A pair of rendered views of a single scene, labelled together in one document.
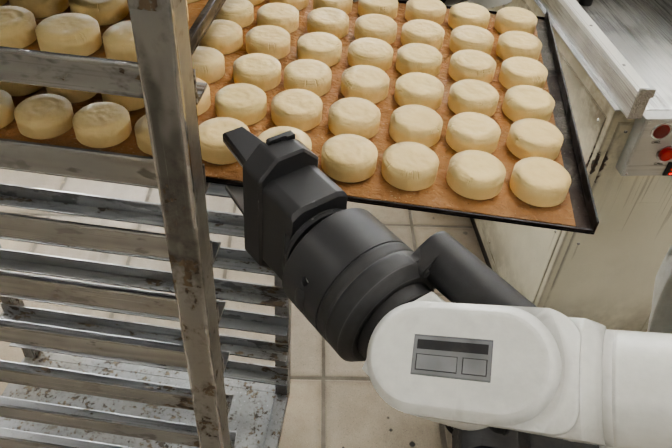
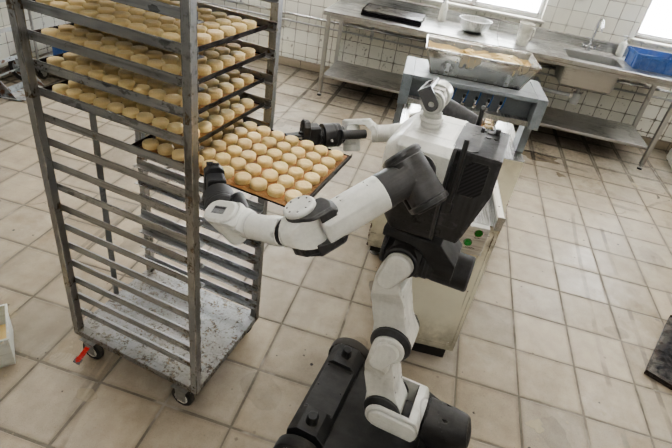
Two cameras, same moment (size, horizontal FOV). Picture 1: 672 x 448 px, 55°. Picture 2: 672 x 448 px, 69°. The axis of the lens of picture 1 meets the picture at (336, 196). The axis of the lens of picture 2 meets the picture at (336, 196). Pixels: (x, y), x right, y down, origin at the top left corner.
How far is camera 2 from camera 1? 0.98 m
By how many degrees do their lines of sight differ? 14
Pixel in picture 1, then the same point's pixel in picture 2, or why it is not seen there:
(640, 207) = not seen: hidden behind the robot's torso
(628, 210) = not seen: hidden behind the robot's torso
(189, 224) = (191, 184)
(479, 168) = (275, 188)
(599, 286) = (424, 307)
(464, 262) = (239, 198)
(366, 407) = (296, 342)
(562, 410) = (232, 221)
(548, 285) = not seen: hidden behind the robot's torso
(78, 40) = (176, 129)
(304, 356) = (276, 311)
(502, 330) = (229, 205)
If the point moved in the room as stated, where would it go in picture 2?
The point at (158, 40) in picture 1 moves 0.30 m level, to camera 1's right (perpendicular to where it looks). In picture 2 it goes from (188, 132) to (287, 161)
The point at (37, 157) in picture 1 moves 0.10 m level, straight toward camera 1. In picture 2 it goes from (158, 158) to (155, 175)
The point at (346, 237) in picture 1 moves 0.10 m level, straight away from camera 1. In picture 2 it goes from (217, 187) to (236, 172)
